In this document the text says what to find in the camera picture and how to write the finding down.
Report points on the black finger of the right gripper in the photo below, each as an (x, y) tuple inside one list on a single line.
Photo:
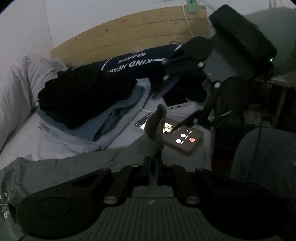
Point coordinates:
[(164, 89), (200, 117)]

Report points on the green wall charger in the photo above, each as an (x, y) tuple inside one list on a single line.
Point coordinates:
[(192, 6)]

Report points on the blue grey folded clothes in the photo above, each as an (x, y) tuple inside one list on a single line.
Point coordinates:
[(100, 131)]

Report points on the black folded garment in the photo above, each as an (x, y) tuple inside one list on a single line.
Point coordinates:
[(77, 96)]

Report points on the smartphone with lit screen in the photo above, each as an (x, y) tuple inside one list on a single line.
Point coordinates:
[(184, 139)]

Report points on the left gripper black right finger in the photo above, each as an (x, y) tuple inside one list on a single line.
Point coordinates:
[(237, 209)]

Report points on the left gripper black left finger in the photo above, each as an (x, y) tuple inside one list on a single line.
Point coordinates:
[(70, 208)]

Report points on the navy printed pillow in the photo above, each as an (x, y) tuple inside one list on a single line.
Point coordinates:
[(147, 63)]

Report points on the wooden headboard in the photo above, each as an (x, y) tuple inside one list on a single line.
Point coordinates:
[(135, 32)]

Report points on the grey green garment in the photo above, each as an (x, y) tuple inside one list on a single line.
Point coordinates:
[(23, 177)]

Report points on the white cased smartphone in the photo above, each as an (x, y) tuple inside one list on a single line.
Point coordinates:
[(174, 99)]

